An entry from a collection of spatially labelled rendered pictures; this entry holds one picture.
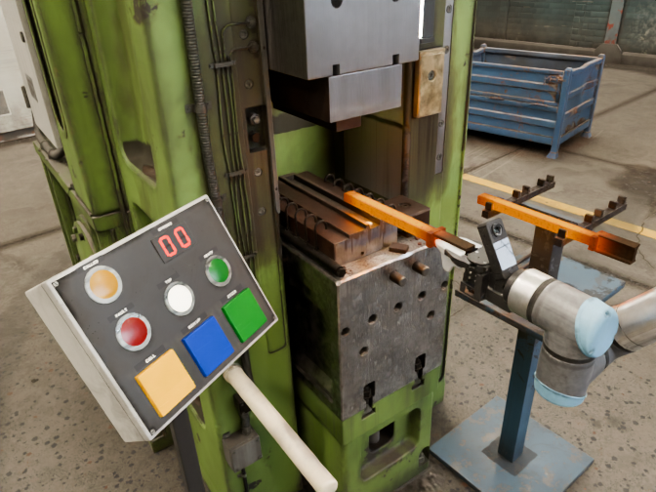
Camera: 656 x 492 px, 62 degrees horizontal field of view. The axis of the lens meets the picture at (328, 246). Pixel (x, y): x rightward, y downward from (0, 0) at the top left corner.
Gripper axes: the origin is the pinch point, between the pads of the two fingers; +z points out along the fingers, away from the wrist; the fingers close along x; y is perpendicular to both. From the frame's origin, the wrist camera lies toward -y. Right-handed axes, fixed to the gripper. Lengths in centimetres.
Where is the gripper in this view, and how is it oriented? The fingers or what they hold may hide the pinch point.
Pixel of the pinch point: (443, 238)
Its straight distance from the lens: 117.1
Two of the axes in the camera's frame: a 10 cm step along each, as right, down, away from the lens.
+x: 8.1, -3.0, 4.9
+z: -5.8, -3.9, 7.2
